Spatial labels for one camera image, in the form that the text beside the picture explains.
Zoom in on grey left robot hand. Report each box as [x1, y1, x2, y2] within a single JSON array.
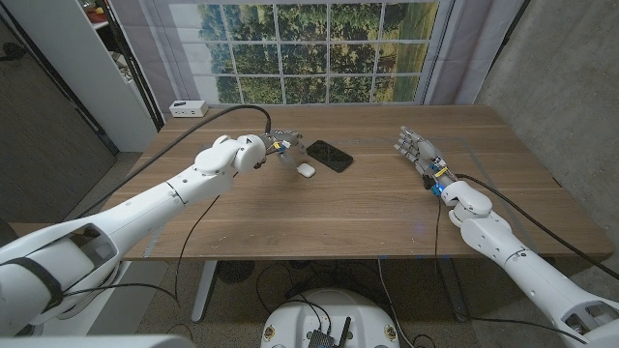
[[260, 128, 309, 171]]

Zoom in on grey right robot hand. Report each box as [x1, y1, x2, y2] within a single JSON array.
[[393, 126, 458, 194]]

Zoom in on black smartphone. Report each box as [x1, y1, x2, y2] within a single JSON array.
[[305, 139, 354, 174]]

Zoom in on printed window backdrop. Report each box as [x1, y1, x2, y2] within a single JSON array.
[[108, 0, 526, 117]]

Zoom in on white power strip box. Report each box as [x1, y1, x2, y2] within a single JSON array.
[[168, 100, 210, 119]]

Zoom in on grey table leg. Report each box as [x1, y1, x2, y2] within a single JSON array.
[[437, 258, 469, 323]]

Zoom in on round black floor fan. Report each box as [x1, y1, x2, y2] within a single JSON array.
[[216, 260, 256, 284]]

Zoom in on white table leg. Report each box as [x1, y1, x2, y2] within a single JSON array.
[[191, 260, 219, 323]]

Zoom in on black backdrop stand poles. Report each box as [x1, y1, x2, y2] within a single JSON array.
[[99, 0, 165, 131]]

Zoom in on white robot torso base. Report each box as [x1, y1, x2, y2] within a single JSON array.
[[259, 288, 401, 348]]

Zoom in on white cabinet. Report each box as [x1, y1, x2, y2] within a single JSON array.
[[4, 0, 161, 154]]

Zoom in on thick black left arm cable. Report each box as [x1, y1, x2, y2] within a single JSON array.
[[74, 103, 273, 219]]

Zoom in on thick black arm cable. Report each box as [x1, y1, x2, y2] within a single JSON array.
[[74, 103, 273, 219], [456, 172, 619, 281]]

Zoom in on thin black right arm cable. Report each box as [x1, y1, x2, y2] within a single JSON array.
[[432, 192, 465, 323]]

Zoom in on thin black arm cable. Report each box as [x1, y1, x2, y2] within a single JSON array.
[[62, 192, 223, 308], [432, 192, 465, 323]]

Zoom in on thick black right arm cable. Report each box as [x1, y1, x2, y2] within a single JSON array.
[[456, 172, 619, 281]]

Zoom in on grey floor cable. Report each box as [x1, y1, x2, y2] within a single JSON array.
[[375, 258, 413, 348]]

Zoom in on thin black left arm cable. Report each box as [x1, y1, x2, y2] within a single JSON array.
[[62, 192, 223, 308]]

